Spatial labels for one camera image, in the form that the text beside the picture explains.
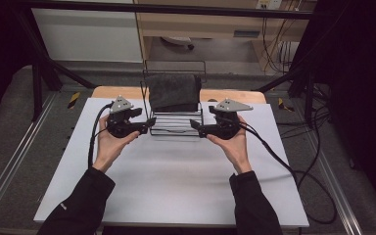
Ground right hand-held gripper cable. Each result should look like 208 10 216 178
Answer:
228 117 338 225

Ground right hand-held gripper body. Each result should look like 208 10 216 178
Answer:
197 98 255 141

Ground black curtain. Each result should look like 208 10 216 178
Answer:
0 0 35 131
316 0 376 213

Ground hand-held gripper cable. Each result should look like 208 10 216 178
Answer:
228 117 338 225
87 101 116 170

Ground black floor cables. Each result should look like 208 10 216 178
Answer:
275 84 332 184

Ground hanging cable bundle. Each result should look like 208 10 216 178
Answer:
260 16 303 74

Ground black metal crossbar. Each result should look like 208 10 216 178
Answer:
13 0 327 21

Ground black wire rack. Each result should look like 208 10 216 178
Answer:
139 59 208 137

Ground white cabinet panel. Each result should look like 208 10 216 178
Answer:
30 8 144 64

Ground aluminium rail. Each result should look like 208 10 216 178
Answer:
0 92 58 223
302 130 363 235

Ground white chair base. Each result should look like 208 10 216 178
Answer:
161 35 196 51

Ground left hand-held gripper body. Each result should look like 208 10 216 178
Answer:
105 94 150 139

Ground light wooden desk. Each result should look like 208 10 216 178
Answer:
133 0 317 71

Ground white power strip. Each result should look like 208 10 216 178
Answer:
255 0 283 10

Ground person's right hand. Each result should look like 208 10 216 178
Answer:
206 115 253 175

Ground black cloth pouch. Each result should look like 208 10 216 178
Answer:
144 72 203 113

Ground left hand-held gripper cable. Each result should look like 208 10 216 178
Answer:
87 101 116 170

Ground black metal stand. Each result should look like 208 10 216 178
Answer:
256 62 316 128
13 9 97 122

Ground yellow black tape strip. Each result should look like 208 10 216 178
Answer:
277 97 296 113
67 91 81 111

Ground person's left hand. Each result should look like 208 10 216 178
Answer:
92 114 141 174

